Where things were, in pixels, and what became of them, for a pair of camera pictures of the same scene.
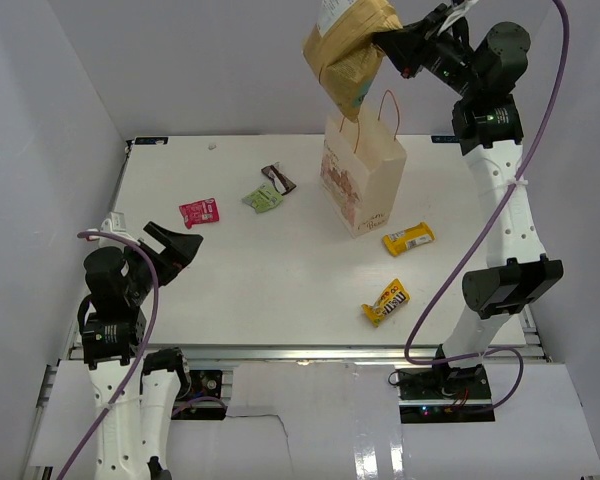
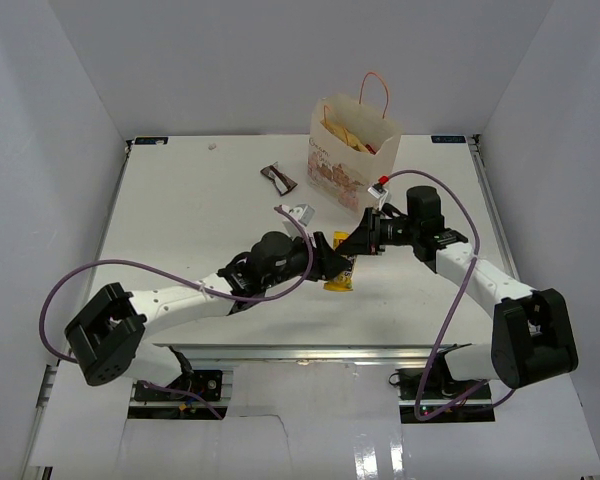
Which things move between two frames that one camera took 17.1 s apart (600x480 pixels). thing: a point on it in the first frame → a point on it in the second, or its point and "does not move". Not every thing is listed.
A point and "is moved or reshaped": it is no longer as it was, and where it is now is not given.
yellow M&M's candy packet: x=392 y=298 → x=343 y=281
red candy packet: x=200 y=212 → x=371 y=148
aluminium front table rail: x=304 y=353 does not move
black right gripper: x=403 y=48 → x=367 y=239
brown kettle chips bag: x=343 y=50 → x=348 y=138
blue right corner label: x=445 y=139 does not move
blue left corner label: x=151 y=140 does not move
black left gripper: x=180 y=249 → x=331 y=263
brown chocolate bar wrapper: x=280 y=181 does not move
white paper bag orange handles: x=363 y=165 is moved or reshaped
